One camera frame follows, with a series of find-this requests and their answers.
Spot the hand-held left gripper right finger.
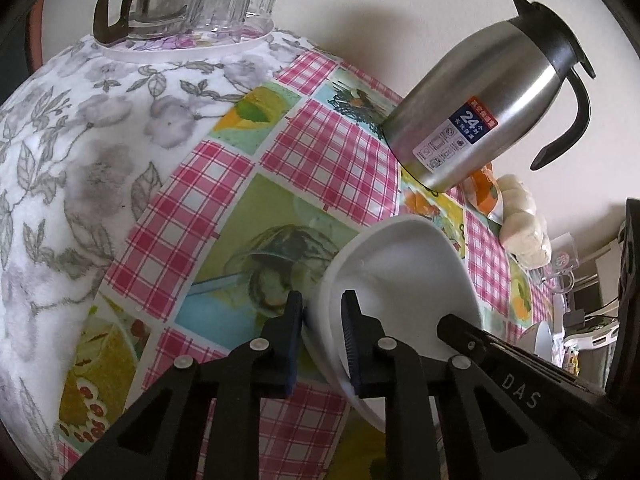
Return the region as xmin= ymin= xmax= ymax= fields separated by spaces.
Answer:
xmin=341 ymin=289 xmax=556 ymax=480

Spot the grey floral cloth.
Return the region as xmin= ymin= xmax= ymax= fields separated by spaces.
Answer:
xmin=0 ymin=30 xmax=321 ymax=480

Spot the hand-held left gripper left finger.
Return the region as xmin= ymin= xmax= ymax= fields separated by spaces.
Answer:
xmin=60 ymin=290 xmax=306 ymax=480

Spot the small white bowl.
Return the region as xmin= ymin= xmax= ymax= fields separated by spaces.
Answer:
xmin=304 ymin=215 xmax=485 ymax=433

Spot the bag of white buns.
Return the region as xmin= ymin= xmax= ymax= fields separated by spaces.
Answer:
xmin=500 ymin=174 xmax=552 ymax=268

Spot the glass teapot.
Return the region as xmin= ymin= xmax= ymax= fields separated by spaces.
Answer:
xmin=92 ymin=0 xmax=206 ymax=45

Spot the pink checked tablecloth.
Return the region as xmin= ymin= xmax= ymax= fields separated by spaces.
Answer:
xmin=57 ymin=50 xmax=566 ymax=480

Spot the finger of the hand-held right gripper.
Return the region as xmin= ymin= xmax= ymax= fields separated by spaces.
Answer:
xmin=436 ymin=313 xmax=501 ymax=367

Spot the clear glass mug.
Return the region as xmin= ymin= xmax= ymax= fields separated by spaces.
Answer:
xmin=530 ymin=232 xmax=583 ymax=296

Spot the stainless steel thermos jug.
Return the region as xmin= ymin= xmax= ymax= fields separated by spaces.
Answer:
xmin=382 ymin=0 xmax=597 ymax=194

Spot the orange snack packet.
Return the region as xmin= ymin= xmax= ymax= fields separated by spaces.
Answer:
xmin=467 ymin=165 xmax=502 ymax=221

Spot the white floral tray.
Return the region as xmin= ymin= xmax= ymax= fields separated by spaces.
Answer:
xmin=92 ymin=27 xmax=275 ymax=63

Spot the light blue bowl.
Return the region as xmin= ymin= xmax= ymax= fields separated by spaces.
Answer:
xmin=520 ymin=320 xmax=553 ymax=361

